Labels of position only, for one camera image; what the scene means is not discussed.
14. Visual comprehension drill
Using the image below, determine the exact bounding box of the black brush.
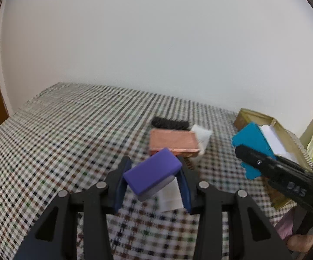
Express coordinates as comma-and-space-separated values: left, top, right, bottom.
151, 116, 191, 131

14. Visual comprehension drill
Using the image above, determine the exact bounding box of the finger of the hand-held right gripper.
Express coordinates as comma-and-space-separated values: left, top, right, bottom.
234, 144, 313, 218

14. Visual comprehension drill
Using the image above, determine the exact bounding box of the copper metal box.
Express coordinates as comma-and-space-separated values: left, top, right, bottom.
149, 129, 200, 158

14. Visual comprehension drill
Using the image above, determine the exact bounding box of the person's right hand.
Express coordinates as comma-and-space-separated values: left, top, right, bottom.
287, 233, 313, 253

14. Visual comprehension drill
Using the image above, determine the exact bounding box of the purple block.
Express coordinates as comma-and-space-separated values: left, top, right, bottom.
123, 148, 182, 202

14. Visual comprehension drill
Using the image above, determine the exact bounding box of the checked tablecloth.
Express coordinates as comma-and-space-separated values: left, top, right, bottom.
0, 82, 313, 260

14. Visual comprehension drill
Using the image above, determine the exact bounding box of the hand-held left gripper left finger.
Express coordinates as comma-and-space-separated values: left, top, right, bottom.
13, 156, 132, 260

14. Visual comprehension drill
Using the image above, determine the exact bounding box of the white paper liner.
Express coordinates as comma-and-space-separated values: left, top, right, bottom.
259, 125, 300, 164

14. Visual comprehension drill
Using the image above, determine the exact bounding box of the white paper sheet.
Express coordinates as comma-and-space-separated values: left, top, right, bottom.
156, 177, 185, 212

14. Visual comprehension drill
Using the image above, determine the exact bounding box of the pink clothing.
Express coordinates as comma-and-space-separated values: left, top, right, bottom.
276, 211, 296, 240

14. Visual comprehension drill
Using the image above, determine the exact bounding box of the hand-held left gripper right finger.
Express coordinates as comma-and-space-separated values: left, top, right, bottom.
176, 156, 294, 260

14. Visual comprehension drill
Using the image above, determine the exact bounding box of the gold tin box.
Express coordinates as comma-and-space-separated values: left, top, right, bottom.
233, 108, 313, 210

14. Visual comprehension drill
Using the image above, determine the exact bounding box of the white cloth packet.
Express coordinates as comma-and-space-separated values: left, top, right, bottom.
190, 124, 213, 156

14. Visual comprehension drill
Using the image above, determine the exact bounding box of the teal toy brick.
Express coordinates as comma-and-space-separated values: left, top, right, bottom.
231, 122, 279, 180

